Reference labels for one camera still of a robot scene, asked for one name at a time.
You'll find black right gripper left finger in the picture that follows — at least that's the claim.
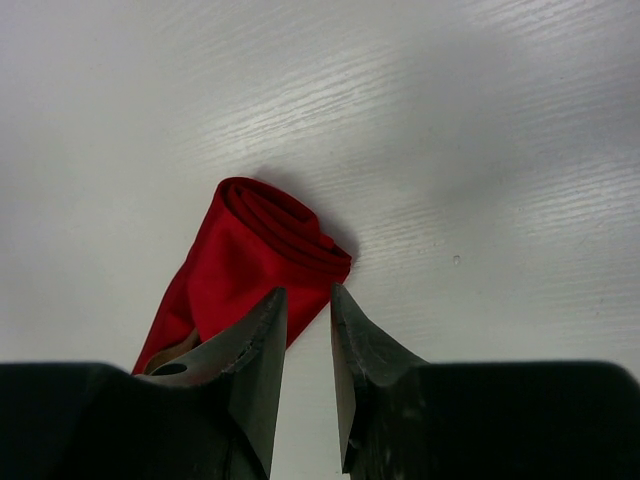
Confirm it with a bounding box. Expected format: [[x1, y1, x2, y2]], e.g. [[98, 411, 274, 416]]
[[1, 288, 287, 479]]

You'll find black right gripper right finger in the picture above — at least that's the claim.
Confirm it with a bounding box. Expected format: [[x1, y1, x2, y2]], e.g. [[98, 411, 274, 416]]
[[331, 284, 639, 479]]

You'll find red cloth napkin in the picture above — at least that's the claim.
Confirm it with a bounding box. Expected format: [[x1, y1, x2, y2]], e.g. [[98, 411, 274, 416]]
[[133, 177, 352, 374]]

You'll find dark wooden spoon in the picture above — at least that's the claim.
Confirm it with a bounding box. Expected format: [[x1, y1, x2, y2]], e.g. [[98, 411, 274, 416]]
[[142, 329, 200, 375]]

